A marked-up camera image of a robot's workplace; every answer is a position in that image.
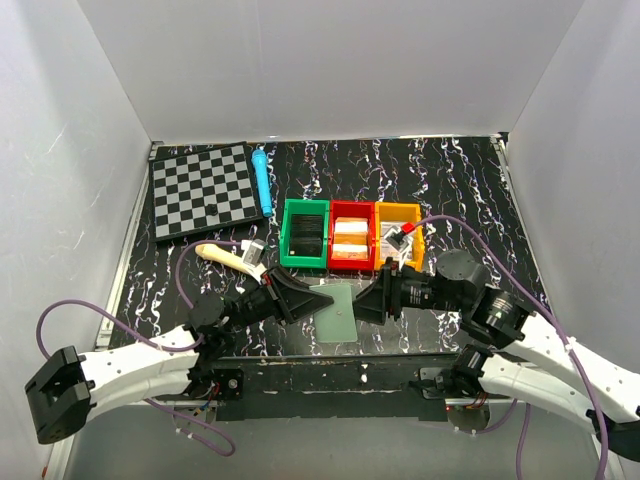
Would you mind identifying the orange white card stack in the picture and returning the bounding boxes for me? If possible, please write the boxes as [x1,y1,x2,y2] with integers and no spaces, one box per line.
[331,243,370,261]
[334,217,369,237]

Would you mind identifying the red plastic bin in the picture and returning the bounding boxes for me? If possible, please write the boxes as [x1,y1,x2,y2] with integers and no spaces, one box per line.
[328,200,376,271]

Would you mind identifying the grey printed card stack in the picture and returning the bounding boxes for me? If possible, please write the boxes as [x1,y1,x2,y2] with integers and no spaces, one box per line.
[379,222,414,261]

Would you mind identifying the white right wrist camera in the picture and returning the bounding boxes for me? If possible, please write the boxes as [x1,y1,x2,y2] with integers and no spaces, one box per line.
[384,222,415,267]

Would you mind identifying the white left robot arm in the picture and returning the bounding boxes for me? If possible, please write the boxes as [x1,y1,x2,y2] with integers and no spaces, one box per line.
[25,266,334,445]

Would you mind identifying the green plastic bin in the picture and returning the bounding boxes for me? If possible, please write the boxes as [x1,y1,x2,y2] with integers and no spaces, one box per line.
[279,198,330,270]

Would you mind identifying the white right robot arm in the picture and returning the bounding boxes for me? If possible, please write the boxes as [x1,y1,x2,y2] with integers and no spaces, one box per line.
[353,250,639,461]

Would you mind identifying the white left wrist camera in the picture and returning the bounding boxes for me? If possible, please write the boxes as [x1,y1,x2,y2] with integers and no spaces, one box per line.
[241,239,267,283]

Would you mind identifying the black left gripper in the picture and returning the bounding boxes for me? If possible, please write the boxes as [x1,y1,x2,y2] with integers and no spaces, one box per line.
[224,265,335,334]

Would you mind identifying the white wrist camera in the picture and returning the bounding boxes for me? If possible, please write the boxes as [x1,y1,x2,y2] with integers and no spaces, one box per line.
[384,222,415,267]
[241,239,267,283]

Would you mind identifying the green card holder wallet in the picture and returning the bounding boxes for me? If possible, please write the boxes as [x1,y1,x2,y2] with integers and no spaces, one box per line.
[311,283,358,343]

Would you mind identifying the blue toy microphone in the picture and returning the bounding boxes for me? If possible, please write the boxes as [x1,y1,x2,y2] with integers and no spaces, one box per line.
[251,148,273,217]

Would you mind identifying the orange plastic bin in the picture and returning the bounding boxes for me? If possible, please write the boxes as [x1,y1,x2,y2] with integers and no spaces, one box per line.
[374,202,425,271]

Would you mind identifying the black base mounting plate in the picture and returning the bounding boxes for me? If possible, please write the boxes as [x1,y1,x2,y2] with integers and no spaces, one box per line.
[211,354,474,422]

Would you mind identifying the wooden stick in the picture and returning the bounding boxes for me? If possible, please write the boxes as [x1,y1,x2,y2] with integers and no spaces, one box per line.
[195,243,266,282]

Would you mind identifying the grey black chessboard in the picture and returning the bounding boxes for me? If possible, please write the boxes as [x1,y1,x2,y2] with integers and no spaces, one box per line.
[149,143,263,242]

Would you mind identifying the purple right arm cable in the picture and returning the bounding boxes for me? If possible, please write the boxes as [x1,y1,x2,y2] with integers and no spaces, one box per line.
[412,214,611,480]

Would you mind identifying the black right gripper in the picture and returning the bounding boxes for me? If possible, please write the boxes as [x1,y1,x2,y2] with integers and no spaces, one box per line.
[341,257,468,326]

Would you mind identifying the black cards stack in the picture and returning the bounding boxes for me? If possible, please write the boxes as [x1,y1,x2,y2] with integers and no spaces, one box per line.
[288,214,324,257]

